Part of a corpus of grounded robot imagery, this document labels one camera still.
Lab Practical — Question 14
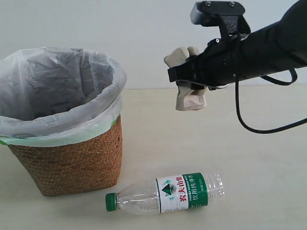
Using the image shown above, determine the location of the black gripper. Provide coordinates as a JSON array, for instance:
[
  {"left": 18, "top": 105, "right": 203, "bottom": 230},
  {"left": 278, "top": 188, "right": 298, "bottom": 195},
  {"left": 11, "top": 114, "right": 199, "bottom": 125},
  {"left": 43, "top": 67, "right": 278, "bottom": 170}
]
[{"left": 167, "top": 38, "right": 247, "bottom": 96}]

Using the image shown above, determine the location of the beige moulded pulp packaging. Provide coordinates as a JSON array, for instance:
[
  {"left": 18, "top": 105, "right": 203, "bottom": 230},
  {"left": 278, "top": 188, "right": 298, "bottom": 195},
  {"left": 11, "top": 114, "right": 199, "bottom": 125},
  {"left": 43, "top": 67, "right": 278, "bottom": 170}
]
[{"left": 164, "top": 46, "right": 207, "bottom": 111}]

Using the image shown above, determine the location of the green-label clear water bottle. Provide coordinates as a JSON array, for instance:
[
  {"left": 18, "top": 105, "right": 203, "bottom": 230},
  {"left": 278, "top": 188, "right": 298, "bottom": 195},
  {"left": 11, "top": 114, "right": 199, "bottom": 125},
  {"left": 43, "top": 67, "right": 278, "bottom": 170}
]
[{"left": 105, "top": 172, "right": 225, "bottom": 215}]

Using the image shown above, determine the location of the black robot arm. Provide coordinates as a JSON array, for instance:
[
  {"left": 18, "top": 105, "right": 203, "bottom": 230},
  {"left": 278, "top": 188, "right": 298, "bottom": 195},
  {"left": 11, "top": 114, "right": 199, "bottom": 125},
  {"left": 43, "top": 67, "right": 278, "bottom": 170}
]
[{"left": 168, "top": 0, "right": 307, "bottom": 88}]

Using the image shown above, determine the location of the woven wicker waste basket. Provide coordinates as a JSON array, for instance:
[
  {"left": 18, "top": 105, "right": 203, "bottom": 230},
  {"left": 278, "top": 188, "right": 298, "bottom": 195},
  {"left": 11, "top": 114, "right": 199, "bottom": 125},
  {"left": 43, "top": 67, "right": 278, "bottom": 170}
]
[{"left": 8, "top": 116, "right": 123, "bottom": 197}]

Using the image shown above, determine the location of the translucent white bin liner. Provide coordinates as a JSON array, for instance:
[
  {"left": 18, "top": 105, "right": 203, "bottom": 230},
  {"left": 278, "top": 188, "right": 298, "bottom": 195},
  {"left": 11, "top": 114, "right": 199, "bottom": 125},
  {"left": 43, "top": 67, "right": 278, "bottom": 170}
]
[{"left": 0, "top": 47, "right": 127, "bottom": 147}]

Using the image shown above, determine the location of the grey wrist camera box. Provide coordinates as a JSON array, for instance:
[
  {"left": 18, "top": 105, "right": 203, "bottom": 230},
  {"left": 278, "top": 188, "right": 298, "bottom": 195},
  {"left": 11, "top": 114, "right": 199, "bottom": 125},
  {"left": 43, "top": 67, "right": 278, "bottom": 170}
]
[{"left": 190, "top": 0, "right": 251, "bottom": 42}]

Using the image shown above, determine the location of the black cable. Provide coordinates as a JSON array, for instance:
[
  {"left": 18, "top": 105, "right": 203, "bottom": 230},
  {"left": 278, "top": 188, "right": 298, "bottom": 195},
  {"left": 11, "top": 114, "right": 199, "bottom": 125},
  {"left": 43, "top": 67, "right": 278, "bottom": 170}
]
[{"left": 234, "top": 31, "right": 307, "bottom": 134}]

